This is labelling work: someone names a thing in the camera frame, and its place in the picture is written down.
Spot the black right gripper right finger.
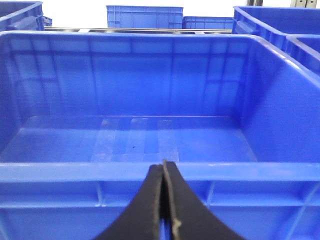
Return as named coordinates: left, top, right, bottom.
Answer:
left=163, top=161, right=244, bottom=240

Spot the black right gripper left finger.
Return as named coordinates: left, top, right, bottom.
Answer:
left=95, top=164, right=164, bottom=240

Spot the blue target plastic crate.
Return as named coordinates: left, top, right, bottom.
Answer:
left=0, top=31, right=320, bottom=240

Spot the blue background low crate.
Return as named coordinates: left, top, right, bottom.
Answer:
left=182, top=16, right=234, bottom=30

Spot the blue crate right edge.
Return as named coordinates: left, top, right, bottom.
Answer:
left=286, top=34, right=320, bottom=75

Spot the blue background tall crate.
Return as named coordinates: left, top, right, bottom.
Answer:
left=106, top=5, right=184, bottom=29

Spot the blue crate upper right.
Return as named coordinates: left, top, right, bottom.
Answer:
left=232, top=6, right=320, bottom=51

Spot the blue crate far left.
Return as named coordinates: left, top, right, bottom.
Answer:
left=0, top=0, right=53, bottom=32

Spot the steel shelf rail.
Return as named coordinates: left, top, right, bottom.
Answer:
left=44, top=26, right=232, bottom=35

